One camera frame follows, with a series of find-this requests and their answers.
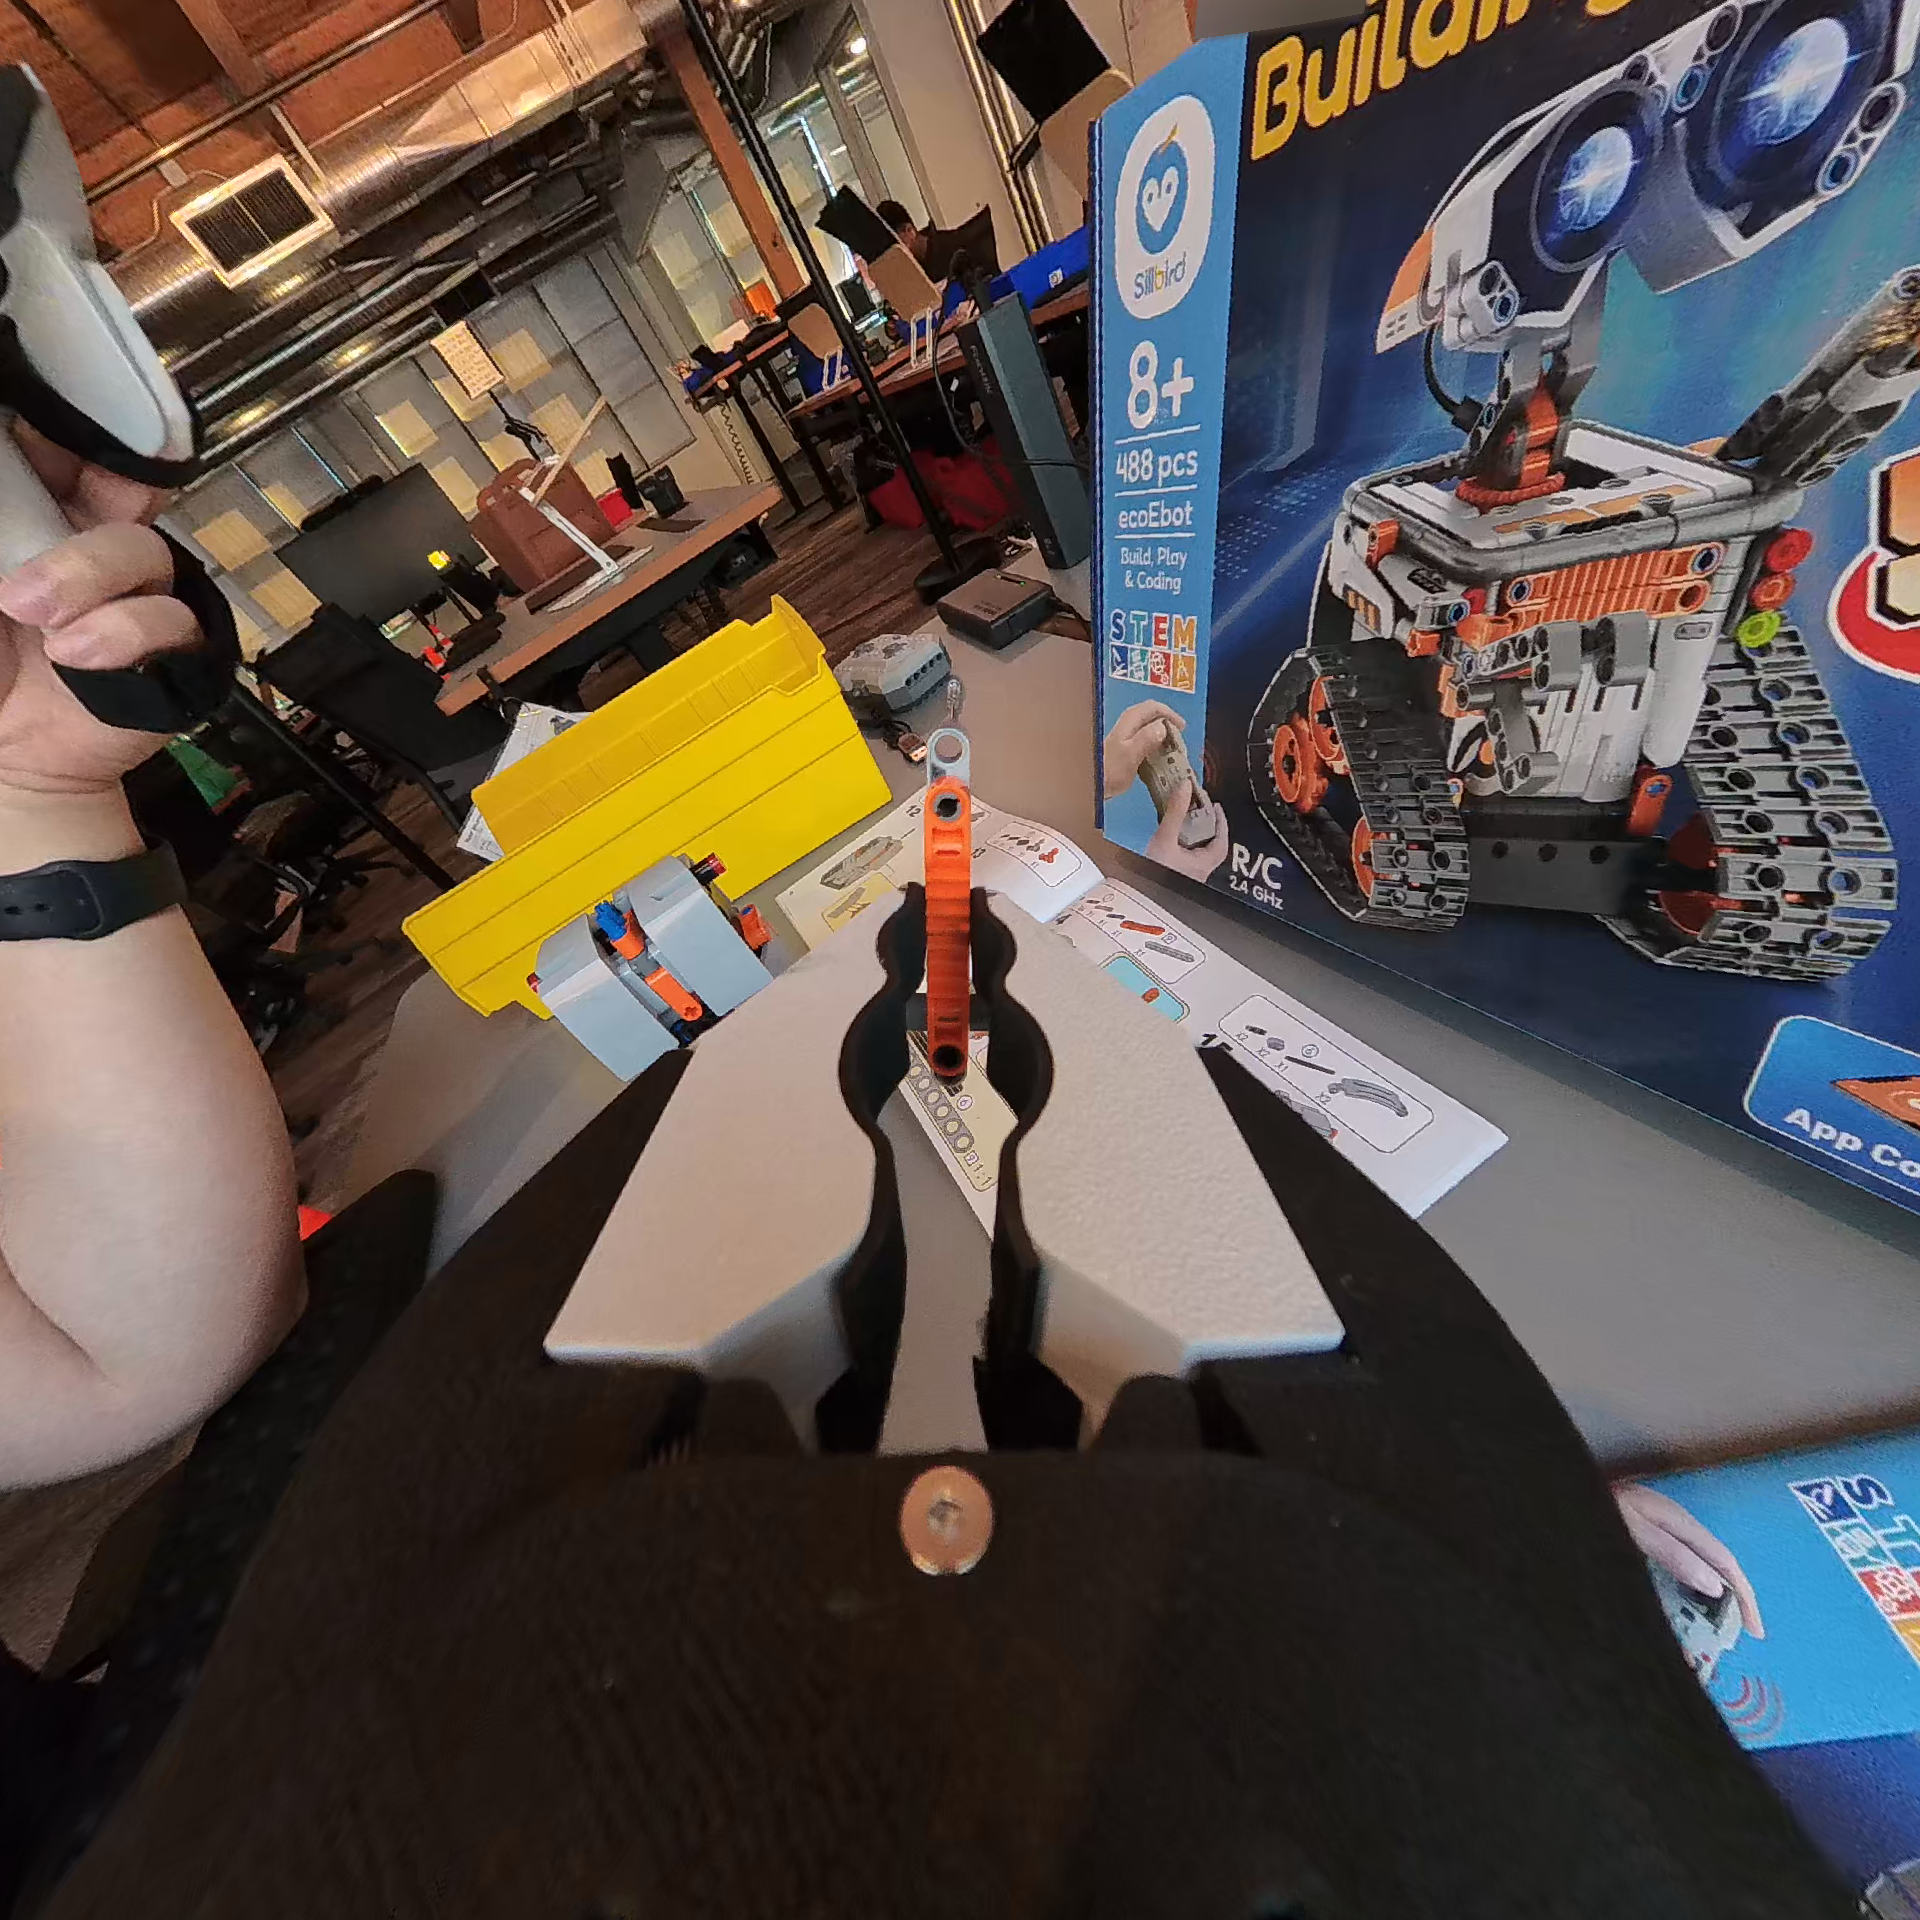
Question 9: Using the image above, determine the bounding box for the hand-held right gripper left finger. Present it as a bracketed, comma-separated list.
[543, 883, 920, 1454]

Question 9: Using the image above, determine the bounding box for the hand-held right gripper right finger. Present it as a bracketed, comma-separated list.
[974, 885, 1349, 1454]

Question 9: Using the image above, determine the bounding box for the grey toy robot assembly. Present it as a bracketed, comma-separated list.
[532, 852, 779, 1083]

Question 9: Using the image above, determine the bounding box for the orange and grey toy beam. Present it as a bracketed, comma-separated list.
[919, 729, 980, 1086]

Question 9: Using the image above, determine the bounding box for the person's left forearm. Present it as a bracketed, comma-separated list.
[0, 900, 310, 1495]

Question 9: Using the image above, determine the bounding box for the grey desk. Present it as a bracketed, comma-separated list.
[345, 593, 1920, 1502]

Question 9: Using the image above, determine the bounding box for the brown office desk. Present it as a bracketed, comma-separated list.
[434, 482, 791, 720]

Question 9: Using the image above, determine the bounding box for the person's left hand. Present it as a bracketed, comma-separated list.
[0, 456, 258, 880]

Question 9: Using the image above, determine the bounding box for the white instruction booklet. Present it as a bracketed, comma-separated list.
[775, 783, 1510, 1220]

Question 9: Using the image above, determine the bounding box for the white air vent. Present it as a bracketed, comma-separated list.
[168, 151, 341, 290]

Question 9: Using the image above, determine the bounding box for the black computer monitor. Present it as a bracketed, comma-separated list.
[274, 462, 504, 633]

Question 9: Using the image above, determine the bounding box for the yellow plastic bin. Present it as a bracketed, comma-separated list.
[403, 594, 897, 1022]

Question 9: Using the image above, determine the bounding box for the black office chair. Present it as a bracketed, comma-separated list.
[246, 601, 501, 846]

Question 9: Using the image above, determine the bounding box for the brown bag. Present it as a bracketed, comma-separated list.
[472, 455, 620, 591]

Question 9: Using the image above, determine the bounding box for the white paper sheet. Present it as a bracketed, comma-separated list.
[455, 704, 590, 865]

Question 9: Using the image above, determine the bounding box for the black pole stand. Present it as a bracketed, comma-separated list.
[225, 674, 460, 899]
[678, 0, 1038, 603]

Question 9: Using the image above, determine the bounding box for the grey toy battery box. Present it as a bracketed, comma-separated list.
[832, 634, 959, 711]

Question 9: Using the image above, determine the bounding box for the black wrist watch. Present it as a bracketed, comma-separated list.
[0, 842, 191, 945]

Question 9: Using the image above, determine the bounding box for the black power adapter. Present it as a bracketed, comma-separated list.
[937, 567, 1057, 651]

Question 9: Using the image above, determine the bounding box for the red fabric bag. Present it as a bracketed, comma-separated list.
[866, 446, 1038, 534]

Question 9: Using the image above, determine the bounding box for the dark computer tower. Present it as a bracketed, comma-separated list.
[960, 288, 1098, 573]

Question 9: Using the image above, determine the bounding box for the wooden document stand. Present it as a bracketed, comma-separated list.
[816, 186, 944, 321]
[974, 0, 1189, 182]

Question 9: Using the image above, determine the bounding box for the blue robot kit box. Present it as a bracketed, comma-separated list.
[1087, 0, 1920, 1219]

